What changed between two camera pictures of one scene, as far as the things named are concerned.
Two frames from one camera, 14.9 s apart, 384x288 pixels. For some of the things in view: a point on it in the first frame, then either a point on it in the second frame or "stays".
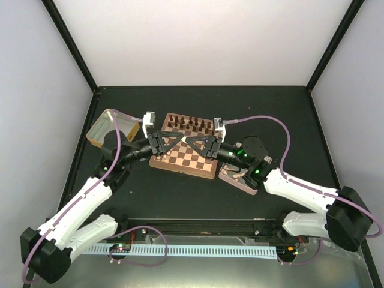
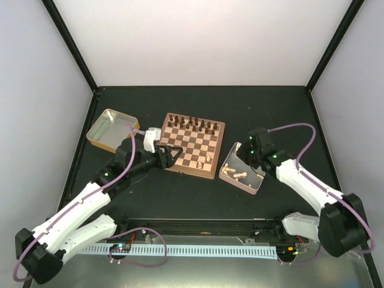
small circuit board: x=120 y=248 stays
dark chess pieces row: x=192 y=124 stays
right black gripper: x=207 y=138 -> x=242 y=150
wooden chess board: x=183 y=156 stays
